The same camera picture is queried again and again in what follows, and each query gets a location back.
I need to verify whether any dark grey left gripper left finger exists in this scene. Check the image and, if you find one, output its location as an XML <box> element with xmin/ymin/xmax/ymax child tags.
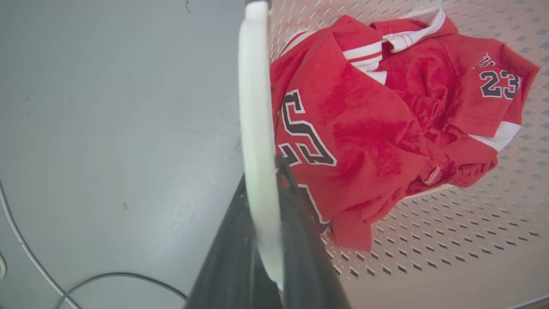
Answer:
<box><xmin>184</xmin><ymin>174</ymin><xmax>284</xmax><ymax>309</ymax></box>

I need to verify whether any white perforated laundry basket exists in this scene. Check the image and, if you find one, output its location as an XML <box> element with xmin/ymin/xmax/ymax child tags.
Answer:
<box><xmin>238</xmin><ymin>0</ymin><xmax>549</xmax><ymax>309</ymax></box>

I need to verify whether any red basketball jersey number 23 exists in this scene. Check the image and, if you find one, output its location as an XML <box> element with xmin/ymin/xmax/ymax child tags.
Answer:
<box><xmin>270</xmin><ymin>8</ymin><xmax>540</xmax><ymax>252</ymax></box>

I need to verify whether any grey cable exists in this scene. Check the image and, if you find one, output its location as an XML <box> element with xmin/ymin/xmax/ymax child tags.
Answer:
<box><xmin>54</xmin><ymin>272</ymin><xmax>188</xmax><ymax>309</ymax></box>

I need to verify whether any white cable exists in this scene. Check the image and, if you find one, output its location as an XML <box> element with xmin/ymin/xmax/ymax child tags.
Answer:
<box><xmin>0</xmin><ymin>182</ymin><xmax>82</xmax><ymax>309</ymax></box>

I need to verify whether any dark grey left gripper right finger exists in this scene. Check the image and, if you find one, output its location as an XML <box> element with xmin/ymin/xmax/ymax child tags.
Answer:
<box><xmin>274</xmin><ymin>155</ymin><xmax>351</xmax><ymax>309</ymax></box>

